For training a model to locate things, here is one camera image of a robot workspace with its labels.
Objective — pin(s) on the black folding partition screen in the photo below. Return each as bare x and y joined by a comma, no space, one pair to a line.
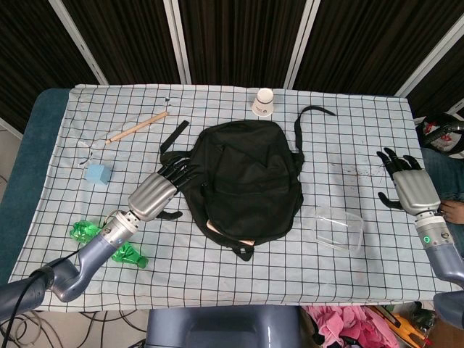
235,36

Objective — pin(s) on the wooden stick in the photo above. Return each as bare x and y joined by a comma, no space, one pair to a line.
137,127

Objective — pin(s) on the green plastic bottle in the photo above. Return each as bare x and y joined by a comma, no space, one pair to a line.
81,232

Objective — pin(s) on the yellow tool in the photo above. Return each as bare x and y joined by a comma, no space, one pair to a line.
406,326

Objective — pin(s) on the pink cloth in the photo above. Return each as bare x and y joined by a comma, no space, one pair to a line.
344,326

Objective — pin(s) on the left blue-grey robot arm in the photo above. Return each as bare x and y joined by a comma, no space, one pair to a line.
90,253

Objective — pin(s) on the white paper cup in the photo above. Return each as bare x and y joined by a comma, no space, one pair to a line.
261,103

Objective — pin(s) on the clear plastic container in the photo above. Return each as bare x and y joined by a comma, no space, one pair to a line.
339,228

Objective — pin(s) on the light blue foam block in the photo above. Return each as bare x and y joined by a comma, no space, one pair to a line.
97,174

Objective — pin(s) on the blue-grey robot torso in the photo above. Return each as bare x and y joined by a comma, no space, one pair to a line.
217,326

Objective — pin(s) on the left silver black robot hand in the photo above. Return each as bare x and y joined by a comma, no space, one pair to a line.
150,195

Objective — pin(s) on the brown spiral notebook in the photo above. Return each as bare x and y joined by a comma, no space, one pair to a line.
212,226

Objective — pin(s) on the checkered tablecloth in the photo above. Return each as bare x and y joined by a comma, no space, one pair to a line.
217,290

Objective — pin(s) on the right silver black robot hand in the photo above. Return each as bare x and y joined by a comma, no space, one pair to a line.
417,188

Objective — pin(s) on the bystander hand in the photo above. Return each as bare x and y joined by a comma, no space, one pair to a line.
453,211

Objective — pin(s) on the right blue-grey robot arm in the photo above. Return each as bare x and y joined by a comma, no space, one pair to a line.
442,253

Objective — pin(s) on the black bag with red print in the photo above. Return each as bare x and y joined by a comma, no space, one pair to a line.
440,137

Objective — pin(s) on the black backpack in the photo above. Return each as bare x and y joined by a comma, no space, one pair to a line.
253,174

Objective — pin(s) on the bystander leg in jeans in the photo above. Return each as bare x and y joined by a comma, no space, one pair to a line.
449,181

